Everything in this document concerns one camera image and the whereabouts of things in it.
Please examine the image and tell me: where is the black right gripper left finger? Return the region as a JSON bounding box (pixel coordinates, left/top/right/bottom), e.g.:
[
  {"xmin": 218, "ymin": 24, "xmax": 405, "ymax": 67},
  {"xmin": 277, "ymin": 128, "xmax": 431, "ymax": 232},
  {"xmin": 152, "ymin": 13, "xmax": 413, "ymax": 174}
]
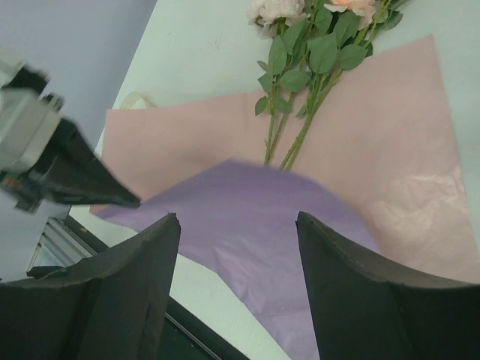
[{"xmin": 1, "ymin": 213, "xmax": 181, "ymax": 359}]

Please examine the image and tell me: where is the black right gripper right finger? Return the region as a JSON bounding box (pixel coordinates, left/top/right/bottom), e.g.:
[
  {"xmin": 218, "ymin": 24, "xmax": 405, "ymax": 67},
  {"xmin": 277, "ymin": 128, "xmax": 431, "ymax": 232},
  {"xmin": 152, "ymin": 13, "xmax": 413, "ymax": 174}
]
[{"xmin": 296, "ymin": 212, "xmax": 479, "ymax": 360}]

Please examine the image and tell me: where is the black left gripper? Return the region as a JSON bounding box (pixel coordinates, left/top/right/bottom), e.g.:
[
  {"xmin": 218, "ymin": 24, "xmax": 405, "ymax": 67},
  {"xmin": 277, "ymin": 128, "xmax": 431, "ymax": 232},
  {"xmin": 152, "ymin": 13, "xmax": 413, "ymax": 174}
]
[{"xmin": 0, "ymin": 63, "xmax": 142, "ymax": 215}]

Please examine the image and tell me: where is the cream printed ribbon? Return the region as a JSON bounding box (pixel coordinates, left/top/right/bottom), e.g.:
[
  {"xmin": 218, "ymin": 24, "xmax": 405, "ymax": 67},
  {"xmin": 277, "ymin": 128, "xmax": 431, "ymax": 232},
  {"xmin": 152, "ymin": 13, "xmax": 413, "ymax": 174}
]
[{"xmin": 119, "ymin": 91, "xmax": 158, "ymax": 110}]

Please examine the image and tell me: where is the purple wrapping paper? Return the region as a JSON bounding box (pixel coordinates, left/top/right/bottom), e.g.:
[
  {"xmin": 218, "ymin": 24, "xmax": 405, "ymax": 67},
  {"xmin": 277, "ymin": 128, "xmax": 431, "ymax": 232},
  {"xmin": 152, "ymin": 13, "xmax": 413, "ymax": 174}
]
[{"xmin": 97, "ymin": 161, "xmax": 378, "ymax": 359}]

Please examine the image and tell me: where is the pink wrapping paper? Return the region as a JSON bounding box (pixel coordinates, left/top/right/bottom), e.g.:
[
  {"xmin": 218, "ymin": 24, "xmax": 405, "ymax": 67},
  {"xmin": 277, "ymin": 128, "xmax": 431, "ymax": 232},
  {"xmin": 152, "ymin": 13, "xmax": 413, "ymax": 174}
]
[{"xmin": 101, "ymin": 36, "xmax": 479, "ymax": 283}]

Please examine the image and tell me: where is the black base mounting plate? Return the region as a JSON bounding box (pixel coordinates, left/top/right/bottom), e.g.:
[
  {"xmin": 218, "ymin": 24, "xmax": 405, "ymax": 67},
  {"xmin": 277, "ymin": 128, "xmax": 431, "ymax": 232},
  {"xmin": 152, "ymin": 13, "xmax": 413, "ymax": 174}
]
[{"xmin": 25, "ymin": 215, "xmax": 252, "ymax": 360}]

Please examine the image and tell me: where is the pink flower bouquet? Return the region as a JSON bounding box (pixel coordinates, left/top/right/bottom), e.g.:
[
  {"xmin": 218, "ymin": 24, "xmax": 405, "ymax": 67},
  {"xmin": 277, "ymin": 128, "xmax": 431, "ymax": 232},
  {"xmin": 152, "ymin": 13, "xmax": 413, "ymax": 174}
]
[{"xmin": 247, "ymin": 0, "xmax": 404, "ymax": 170}]

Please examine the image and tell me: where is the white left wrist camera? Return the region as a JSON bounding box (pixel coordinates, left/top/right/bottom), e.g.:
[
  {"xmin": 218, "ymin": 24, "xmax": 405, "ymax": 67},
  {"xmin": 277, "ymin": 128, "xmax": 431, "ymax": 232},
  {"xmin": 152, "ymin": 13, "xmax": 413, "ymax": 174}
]
[{"xmin": 1, "ymin": 47, "xmax": 63, "ymax": 173}]

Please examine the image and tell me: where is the aluminium front frame rail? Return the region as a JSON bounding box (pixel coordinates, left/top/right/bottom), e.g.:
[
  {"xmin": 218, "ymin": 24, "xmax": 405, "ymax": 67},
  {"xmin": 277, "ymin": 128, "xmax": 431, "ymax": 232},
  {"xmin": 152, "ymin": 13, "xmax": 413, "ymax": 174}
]
[{"xmin": 26, "ymin": 217, "xmax": 97, "ymax": 272}]

